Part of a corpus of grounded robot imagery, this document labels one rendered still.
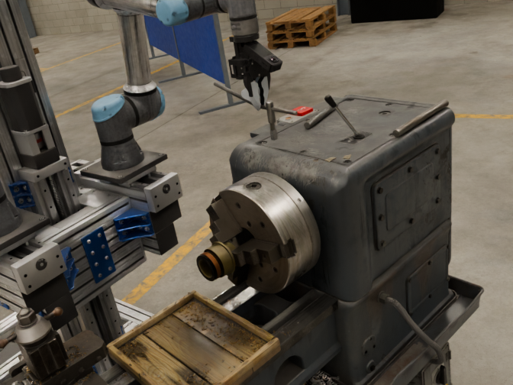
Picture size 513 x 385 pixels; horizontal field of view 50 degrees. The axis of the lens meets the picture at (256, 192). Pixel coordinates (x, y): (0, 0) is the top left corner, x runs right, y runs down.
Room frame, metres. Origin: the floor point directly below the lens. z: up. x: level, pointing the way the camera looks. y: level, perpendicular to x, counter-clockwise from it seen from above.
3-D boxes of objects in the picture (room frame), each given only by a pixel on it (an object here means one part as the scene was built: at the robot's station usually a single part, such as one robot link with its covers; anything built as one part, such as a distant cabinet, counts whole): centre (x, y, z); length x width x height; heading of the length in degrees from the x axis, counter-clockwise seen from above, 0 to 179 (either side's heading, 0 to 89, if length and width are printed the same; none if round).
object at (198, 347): (1.12, 0.23, 0.89); 0.36 x 0.30 x 0.04; 39
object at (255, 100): (1.52, -0.03, 1.41); 0.06 x 0.03 x 0.09; 41
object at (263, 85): (1.55, -0.05, 1.41); 0.06 x 0.03 x 0.09; 41
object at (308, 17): (9.54, -1.25, 0.22); 1.25 x 0.86 x 0.44; 150
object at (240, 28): (1.53, -0.04, 1.60); 0.08 x 0.08 x 0.05
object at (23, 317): (0.98, 0.53, 1.17); 0.04 x 0.04 x 0.03
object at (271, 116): (1.49, -0.08, 1.34); 0.02 x 0.02 x 0.12
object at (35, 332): (0.98, 0.53, 1.13); 0.08 x 0.08 x 0.03
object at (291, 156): (1.57, -0.29, 1.06); 0.59 x 0.48 x 0.39; 129
